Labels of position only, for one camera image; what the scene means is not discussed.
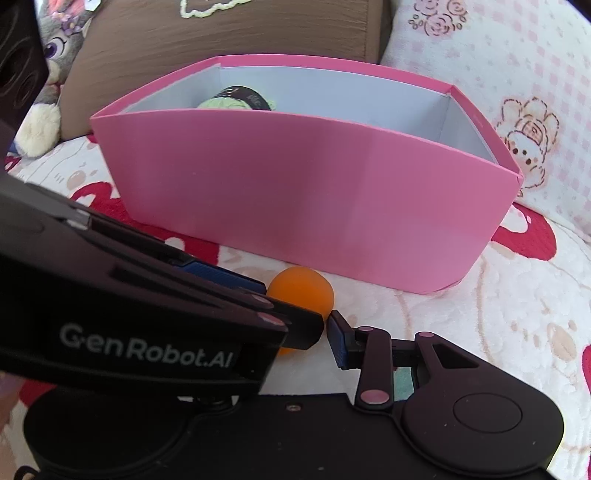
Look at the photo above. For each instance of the pink cardboard box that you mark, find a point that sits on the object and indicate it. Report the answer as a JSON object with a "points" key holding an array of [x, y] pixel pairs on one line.
{"points": [[300, 194]]}

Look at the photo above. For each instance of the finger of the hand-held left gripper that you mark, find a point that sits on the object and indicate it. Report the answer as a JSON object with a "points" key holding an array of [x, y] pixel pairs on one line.
{"points": [[302, 330], [217, 273]]}

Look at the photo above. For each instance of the brown embroidered cushion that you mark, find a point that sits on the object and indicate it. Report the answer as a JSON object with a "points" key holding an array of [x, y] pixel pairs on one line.
{"points": [[184, 41]]}

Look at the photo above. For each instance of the green yarn skein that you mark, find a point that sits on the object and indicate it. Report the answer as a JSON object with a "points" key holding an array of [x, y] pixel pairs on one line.
{"points": [[221, 104]]}

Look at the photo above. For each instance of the bear printed blanket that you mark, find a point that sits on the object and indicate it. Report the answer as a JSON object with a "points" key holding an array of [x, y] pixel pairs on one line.
{"points": [[508, 300]]}

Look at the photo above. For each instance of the pink checked pillow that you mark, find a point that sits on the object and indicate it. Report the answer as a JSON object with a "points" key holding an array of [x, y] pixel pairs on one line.
{"points": [[508, 55]]}

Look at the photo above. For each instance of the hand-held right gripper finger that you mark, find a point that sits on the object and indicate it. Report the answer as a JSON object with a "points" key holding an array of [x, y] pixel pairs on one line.
{"points": [[337, 344]]}

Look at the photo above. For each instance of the blue wet wipe pack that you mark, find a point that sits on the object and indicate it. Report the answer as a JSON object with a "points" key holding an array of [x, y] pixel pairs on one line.
{"points": [[402, 378]]}

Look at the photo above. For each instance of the grey rabbit plush toy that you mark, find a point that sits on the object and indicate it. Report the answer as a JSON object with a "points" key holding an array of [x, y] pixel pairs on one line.
{"points": [[64, 41]]}

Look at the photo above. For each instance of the orange makeup sponge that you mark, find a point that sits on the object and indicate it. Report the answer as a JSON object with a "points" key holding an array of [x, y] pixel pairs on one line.
{"points": [[300, 288]]}

